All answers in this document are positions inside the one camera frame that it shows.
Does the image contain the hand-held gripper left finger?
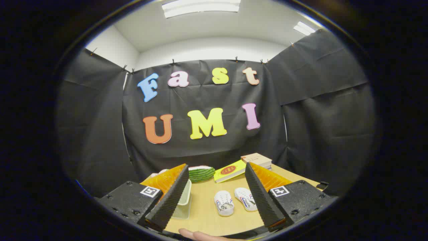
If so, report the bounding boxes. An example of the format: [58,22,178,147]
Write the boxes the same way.
[97,163,190,233]

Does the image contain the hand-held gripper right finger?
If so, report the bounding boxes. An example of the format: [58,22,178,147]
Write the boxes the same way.
[245,162,338,232]

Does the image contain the beige fabric storage box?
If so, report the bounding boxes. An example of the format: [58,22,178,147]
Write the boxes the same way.
[171,179,193,220]

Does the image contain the white canvas shoe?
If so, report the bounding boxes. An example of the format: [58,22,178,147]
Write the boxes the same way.
[234,187,258,212]
[214,190,235,217]

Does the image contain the pink and green plush toy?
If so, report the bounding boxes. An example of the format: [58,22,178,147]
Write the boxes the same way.
[149,169,172,178]

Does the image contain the watermelon slice plush toy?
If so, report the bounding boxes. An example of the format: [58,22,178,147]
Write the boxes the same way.
[188,165,216,183]

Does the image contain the yellow book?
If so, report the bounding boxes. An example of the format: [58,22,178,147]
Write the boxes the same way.
[213,159,248,183]

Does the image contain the beige book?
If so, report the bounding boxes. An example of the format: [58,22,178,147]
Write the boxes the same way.
[241,153,273,165]

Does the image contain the small ceiling light panel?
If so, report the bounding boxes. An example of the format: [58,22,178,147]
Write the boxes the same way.
[293,21,316,36]

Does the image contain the large ceiling light panel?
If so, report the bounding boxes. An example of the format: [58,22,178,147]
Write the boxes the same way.
[162,0,241,19]

